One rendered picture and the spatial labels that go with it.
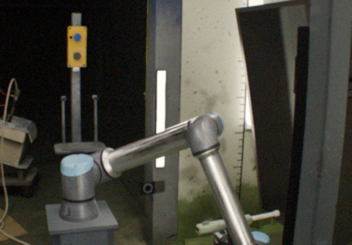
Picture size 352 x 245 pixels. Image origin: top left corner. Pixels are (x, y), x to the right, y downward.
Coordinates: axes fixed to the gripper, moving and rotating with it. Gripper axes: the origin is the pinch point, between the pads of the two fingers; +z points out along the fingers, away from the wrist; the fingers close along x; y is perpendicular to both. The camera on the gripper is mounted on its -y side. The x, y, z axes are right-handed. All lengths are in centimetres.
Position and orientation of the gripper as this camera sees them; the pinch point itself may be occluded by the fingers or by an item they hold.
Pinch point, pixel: (218, 229)
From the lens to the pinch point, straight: 207.1
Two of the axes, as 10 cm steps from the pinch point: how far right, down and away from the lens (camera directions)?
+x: 9.2, -1.0, 3.7
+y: -0.2, 9.6, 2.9
